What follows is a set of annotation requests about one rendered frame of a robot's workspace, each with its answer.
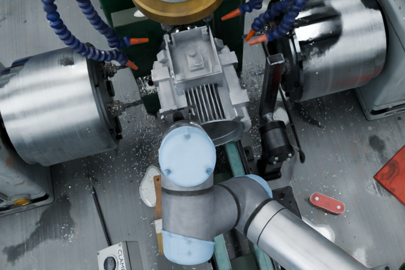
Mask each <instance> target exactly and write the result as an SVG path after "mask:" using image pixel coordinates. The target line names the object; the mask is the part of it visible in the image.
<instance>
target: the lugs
mask: <svg viewBox="0 0 405 270"><path fill-rule="evenodd" d="M213 40H214V43H215V46H216V50H217V51H218V52H219V51H220V50H222V49H223V48H224V44H223V41H222V40H221V39H217V38H214V39H213ZM157 60H158V62H159V63H162V64H165V63H166V62H167V61H169V60H168V55H167V52H166V50H164V49H162V50H161V51H160V52H159V53H158V54H157ZM229 114H230V118H231V120H233V121H240V120H241V119H243V118H244V117H245V116H244V113H243V110H242V108H237V107H234V108H232V109H231V110H229ZM241 138H243V135H242V134H241V135H240V136H238V137H237V138H235V139H233V140H232V141H238V140H240V139H241Z"/></svg>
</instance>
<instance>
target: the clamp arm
mask: <svg viewBox="0 0 405 270"><path fill-rule="evenodd" d="M284 63H285V60H284V57H283V54H282V53H279V54H275V55H270V56H267V58H266V64H265V73H264V77H263V86H262V94H261V99H260V107H259V116H260V119H261V120H263V119H264V120H265V115H266V118H268V117H269V115H268V114H270V116H271V117H273V115H274V110H275V104H276V101H277V96H278V90H279V87H280V81H281V76H282V73H283V68H284Z"/></svg>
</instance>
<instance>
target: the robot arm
mask: <svg viewBox="0 0 405 270"><path fill-rule="evenodd" d="M190 108H193V109H194V111H195V114H196V115H193V114H192V111H191V109H190ZM162 115H163V116H164V117H163V118H161V116H162ZM157 116H158V119H159V124H160V128H161V131H162V135H163V138H162V144H161V146H160V148H159V149H158V152H159V163H160V167H161V186H162V229H161V232H162V235H163V252H164V254H165V256H166V258H167V259H169V260H170V261H172V262H175V263H178V264H181V265H197V264H200V263H204V262H206V261H208V260H209V259H211V257H212V255H213V252H214V245H215V241H214V237H216V236H219V235H220V234H222V233H225V232H227V231H229V230H232V229H233V228H236V229H237V230H238V231H239V232H241V233H242V234H243V235H244V236H245V237H247V238H248V239H249V240H250V241H251V242H252V243H254V244H255V245H257V246H258V247H259V248H260V249H261V250H262V251H264V252H265V253H266V254H267V255H268V256H270V257H271V258H272V259H274V260H275V261H276V262H277V263H278V264H279V265H281V266H282V267H284V269H285V270H370V269H369V268H367V267H366V266H365V265H363V264H362V263H360V262H359V261H358V260H356V259H355V258H354V257H352V256H351V255H349V254H348V253H347V252H345V251H344V250H343V249H342V248H340V247H339V246H337V245H336V244H335V243H333V242H332V241H330V240H329V239H327V238H326V237H325V236H323V235H322V234H321V233H320V232H318V231H317V230H315V229H314V228H313V227H311V226H310V225H309V224H307V223H306V222H304V221H303V220H302V219H300V218H299V217H298V216H296V215H295V214H293V213H292V212H291V211H289V210H288V209H287V208H285V207H284V206H282V205H281V204H280V203H278V202H277V201H276V200H274V199H273V198H272V191H271V189H270V188H269V186H268V184H267V182H266V181H265V180H264V179H263V178H262V177H260V176H257V175H253V174H249V175H240V176H236V177H233V178H231V179H229V180H227V181H223V182H221V183H218V184H213V170H214V167H215V163H216V150H215V146H214V144H213V142H212V140H211V138H209V136H208V135H207V133H206V132H205V130H204V129H203V127H202V126H201V124H200V121H199V116H198V112H197V109H196V104H195V103H194V102H193V105H189V106H186V107H182V108H177V109H175V110H173V109H170V110H166V111H164V112H163V113H160V112H159V111H158V112H157Z"/></svg>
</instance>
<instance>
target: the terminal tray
mask: <svg viewBox="0 0 405 270"><path fill-rule="evenodd" d="M204 29H207V27H206V26H203V27H198V28H193V29H190V30H185V31H180V32H177V33H172V34H171V37H172V42H173V45H171V44H170V40H169V35H168V34H167V35H164V37H165V42H166V52H167V55H168V60H169V65H170V68H171V74H172V79H173V82H174V86H175V91H176V94H177V95H178V97H180V96H181V95H184V93H183V91H184V92H185V93H187V90H189V92H191V91H192V89H193V90H196V88H197V89H199V86H201V88H204V85H205V87H208V84H209V86H210V87H212V84H213V86H214V87H216V83H217V84H218V87H223V84H224V76H223V73H222V68H221V64H220V61H219V57H218V53H217V50H216V46H215V43H214V40H213V36H212V32H211V29H210V26H209V30H210V36H207V32H204V31H203V30H204ZM214 67H217V68H218V70H216V71H215V70H214ZM179 75H181V76H182V77H181V78H180V79H179V78H178V76H179ZM195 87H196V88H195Z"/></svg>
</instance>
